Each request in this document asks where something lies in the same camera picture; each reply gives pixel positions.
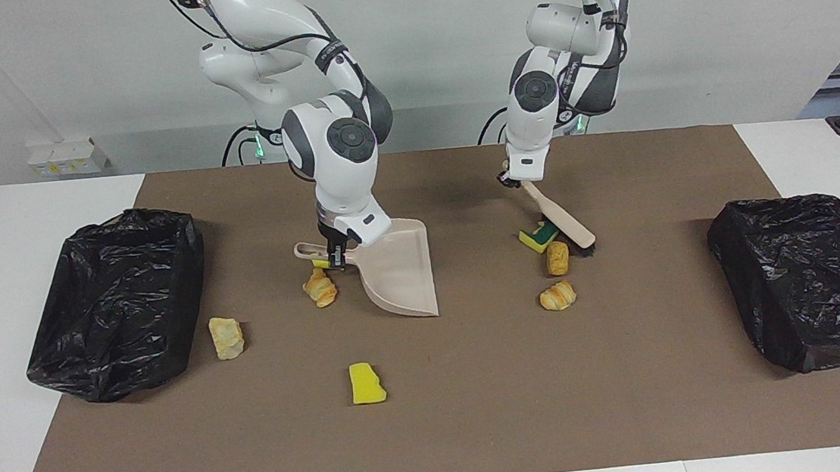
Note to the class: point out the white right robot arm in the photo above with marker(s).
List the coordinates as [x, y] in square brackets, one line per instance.
[339, 175]

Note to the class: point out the beige brush with black bristles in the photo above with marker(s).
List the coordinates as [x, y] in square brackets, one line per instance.
[563, 220]

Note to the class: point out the brown bread roll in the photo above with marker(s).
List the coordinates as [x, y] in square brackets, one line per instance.
[558, 259]

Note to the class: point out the brown paper table mat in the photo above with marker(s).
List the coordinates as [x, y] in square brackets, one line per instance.
[481, 413]

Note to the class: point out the pale crusty bread piece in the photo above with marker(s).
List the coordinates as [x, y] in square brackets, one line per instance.
[227, 338]

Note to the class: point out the striped croissant pastry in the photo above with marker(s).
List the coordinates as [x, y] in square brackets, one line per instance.
[557, 297]
[320, 290]

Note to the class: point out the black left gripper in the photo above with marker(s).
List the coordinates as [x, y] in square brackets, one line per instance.
[510, 179]

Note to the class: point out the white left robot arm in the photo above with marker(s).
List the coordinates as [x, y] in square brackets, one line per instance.
[532, 127]

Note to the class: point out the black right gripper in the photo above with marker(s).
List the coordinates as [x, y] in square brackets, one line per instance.
[333, 237]

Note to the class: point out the beige plastic dustpan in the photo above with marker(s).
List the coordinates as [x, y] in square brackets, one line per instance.
[401, 276]

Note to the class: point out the white wall socket box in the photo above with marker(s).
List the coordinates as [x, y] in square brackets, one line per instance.
[67, 159]

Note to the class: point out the black bag lined bin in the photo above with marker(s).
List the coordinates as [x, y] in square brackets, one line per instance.
[804, 286]
[115, 308]

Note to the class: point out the yellow sponge chunk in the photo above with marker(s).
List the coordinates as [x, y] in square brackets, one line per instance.
[366, 385]

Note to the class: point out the green and yellow sponge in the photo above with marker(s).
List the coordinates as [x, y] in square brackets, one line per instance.
[538, 239]

